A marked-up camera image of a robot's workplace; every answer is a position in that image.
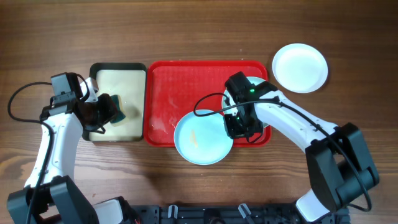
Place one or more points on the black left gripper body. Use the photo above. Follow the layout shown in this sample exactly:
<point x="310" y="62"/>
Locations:
<point x="102" y="114"/>

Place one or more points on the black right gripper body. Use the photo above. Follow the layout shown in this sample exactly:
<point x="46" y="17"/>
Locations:
<point x="238" y="126"/>

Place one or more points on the green yellow sponge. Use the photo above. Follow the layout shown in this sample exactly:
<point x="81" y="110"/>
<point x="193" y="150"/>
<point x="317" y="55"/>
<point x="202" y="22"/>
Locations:
<point x="121" y="117"/>

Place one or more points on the light blue round plate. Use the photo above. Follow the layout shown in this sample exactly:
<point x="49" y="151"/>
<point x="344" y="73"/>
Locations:
<point x="201" y="138"/>

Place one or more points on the white round plate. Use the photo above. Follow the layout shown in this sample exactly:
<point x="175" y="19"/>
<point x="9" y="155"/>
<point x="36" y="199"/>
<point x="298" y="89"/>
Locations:
<point x="300" y="68"/>

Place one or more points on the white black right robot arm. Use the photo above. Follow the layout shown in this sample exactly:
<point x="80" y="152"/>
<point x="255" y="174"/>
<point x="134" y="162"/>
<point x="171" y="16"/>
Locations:
<point x="340" y="166"/>

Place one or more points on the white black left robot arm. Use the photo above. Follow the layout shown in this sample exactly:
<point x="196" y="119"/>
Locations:
<point x="50" y="194"/>

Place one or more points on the black water basin tray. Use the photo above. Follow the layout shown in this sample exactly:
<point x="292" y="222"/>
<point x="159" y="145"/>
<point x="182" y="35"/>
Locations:
<point x="128" y="80"/>

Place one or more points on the red plastic tray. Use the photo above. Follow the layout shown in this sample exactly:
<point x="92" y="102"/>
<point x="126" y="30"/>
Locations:
<point x="173" y="88"/>

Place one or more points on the mint green round plate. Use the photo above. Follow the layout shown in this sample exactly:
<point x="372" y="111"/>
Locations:
<point x="228" y="103"/>

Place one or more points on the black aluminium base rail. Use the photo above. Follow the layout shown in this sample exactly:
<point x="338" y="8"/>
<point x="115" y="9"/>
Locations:
<point x="278" y="213"/>

